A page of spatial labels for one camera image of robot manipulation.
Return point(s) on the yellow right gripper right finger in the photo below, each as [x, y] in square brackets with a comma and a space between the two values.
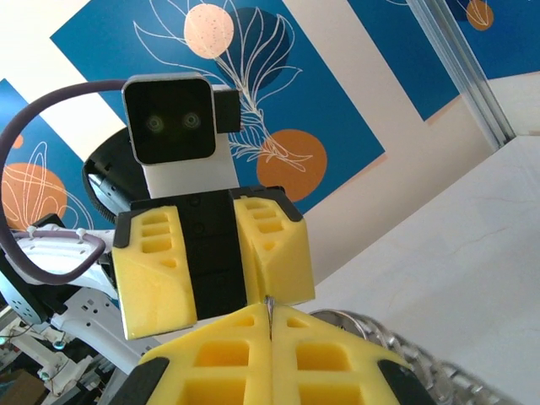
[329, 363]

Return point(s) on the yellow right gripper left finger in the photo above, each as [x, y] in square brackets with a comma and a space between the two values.
[219, 363]

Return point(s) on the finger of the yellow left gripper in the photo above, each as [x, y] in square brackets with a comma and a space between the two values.
[287, 261]
[152, 291]

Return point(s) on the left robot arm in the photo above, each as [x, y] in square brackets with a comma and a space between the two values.
[97, 320]

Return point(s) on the cluttered background equipment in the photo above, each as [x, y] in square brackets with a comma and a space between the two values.
[25, 371]

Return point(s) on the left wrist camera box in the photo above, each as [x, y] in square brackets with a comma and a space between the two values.
[169, 118]

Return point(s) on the blue floral wall poster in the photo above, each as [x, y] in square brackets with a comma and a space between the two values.
[514, 38]
[126, 50]
[401, 42]
[63, 156]

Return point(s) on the aluminium frame post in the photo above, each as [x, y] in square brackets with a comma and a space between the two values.
[470, 76]

